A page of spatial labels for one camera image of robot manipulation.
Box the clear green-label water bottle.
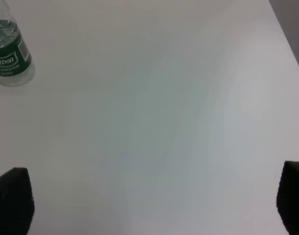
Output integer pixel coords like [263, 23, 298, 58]
[0, 0, 35, 87]

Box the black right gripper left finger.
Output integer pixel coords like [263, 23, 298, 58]
[0, 167, 35, 235]

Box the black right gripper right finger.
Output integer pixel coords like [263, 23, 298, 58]
[276, 161, 299, 235]

